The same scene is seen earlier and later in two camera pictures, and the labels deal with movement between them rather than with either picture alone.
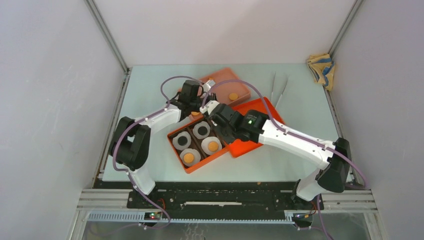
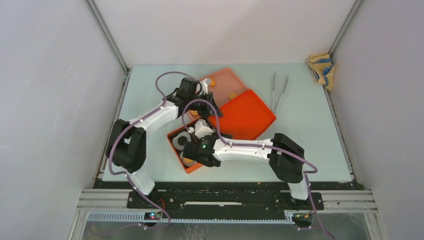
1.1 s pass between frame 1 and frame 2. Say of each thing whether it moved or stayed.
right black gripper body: moved
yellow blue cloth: stayed
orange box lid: moved
